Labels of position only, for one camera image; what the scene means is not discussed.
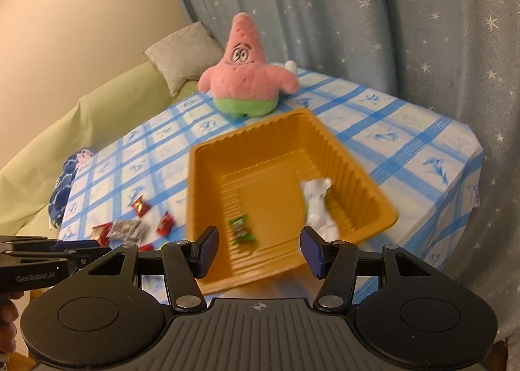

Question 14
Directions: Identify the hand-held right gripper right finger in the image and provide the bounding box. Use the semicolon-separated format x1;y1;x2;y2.
300;227;439;313

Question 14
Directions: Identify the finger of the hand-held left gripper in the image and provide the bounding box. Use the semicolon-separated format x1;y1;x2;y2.
0;248;111;265
0;235;100;252

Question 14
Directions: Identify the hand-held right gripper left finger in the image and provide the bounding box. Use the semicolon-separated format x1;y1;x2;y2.
87;226;220;313

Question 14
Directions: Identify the orange plastic tray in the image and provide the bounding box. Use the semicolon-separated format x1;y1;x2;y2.
189;108;399;296

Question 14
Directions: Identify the person's left hand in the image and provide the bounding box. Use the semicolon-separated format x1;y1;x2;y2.
0;292;25;355

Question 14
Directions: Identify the green wrapped candy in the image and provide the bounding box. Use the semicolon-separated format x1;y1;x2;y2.
228;214;257;245

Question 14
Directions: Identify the white wrapped snack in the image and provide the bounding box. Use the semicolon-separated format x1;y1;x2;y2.
300;178;340;242

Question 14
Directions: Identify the silver printed snack packet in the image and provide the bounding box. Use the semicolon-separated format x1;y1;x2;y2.
108;220;149;242

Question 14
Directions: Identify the dark blue patterned cloth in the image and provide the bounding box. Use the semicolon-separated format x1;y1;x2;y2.
49;147;95;229

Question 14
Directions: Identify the light green sofa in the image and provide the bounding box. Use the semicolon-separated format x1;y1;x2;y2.
0;61;177;242

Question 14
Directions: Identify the blue checkered tablecloth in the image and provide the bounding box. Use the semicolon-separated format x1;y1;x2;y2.
57;62;484;304

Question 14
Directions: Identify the green patterned cushion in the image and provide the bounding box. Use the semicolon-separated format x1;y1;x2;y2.
175;81;202;104

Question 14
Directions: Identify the pink starfish plush toy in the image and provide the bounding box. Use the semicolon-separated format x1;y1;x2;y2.
198;11;300;118

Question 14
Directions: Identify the beige cushion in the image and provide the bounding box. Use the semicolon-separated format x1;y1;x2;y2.
144;22;224;97

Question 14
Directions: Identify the starry grey-blue curtain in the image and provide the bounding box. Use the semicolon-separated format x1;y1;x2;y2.
160;0;520;355

